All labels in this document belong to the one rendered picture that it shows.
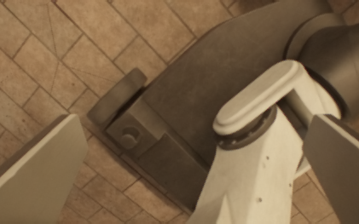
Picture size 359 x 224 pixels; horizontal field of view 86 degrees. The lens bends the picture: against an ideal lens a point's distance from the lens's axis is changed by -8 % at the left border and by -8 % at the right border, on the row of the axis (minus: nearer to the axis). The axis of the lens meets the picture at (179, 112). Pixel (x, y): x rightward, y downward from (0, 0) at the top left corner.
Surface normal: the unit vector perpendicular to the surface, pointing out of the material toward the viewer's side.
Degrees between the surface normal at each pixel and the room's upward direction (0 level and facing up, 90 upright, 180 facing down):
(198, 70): 0
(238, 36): 0
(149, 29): 0
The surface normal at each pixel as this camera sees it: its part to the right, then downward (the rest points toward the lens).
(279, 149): 0.51, -0.18
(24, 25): 0.00, 0.34
